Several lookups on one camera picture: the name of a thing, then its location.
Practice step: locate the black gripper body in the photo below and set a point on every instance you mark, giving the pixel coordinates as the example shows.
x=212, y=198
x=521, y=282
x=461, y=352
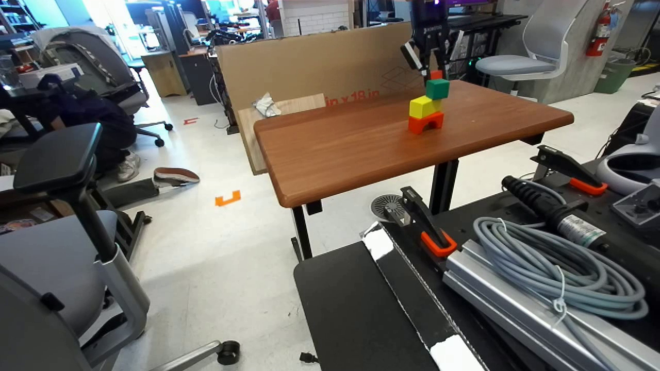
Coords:
x=430, y=23

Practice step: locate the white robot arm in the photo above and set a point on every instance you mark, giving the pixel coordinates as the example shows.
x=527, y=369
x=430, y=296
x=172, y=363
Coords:
x=631, y=166

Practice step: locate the green cube block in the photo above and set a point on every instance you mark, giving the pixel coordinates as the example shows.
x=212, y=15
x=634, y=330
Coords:
x=439, y=88

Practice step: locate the yellow cube block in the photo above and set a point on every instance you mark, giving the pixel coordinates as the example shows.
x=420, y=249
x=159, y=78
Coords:
x=421, y=108

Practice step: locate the orange arch block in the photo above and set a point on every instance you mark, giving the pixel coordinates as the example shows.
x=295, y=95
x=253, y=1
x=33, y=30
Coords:
x=417, y=124

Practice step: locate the black background desk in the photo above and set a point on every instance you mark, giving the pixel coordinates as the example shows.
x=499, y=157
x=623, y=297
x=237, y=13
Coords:
x=488, y=28

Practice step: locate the white office chair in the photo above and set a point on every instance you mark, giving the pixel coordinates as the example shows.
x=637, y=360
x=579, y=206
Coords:
x=528, y=62

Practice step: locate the large cardboard sheet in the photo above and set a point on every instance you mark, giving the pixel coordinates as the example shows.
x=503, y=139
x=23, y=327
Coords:
x=323, y=62

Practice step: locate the open cardboard box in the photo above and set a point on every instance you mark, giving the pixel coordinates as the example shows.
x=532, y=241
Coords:
x=301, y=103

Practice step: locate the black table leg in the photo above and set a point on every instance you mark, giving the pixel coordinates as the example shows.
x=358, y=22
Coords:
x=442, y=186
x=303, y=229

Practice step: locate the white crumpled paper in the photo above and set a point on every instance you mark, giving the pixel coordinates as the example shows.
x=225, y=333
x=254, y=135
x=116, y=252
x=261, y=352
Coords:
x=268, y=105

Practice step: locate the red fire extinguisher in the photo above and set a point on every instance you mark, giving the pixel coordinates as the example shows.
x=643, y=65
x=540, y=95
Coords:
x=602, y=32

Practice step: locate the green bin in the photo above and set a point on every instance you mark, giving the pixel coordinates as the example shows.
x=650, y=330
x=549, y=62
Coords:
x=614, y=74

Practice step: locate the black square device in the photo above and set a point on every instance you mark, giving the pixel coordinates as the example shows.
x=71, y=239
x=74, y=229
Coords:
x=641, y=205

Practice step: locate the silver aluminium extrusion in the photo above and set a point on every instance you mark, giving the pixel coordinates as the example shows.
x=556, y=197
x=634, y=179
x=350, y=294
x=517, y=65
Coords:
x=508, y=302

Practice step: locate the black robot platform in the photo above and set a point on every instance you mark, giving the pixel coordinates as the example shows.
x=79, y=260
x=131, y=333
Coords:
x=352, y=310

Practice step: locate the grey slipper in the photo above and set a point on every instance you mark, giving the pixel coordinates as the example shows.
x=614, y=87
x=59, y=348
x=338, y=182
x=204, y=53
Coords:
x=177, y=176

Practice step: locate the grey reclined office chair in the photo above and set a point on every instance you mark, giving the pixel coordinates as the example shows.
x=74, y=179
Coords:
x=90, y=58

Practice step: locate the seated person in dark clothes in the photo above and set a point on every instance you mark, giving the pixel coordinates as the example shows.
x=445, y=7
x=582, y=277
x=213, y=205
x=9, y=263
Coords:
x=93, y=113

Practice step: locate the grey office chair black armrest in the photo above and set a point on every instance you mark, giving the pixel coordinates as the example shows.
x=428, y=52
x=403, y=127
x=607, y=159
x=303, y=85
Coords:
x=48, y=260

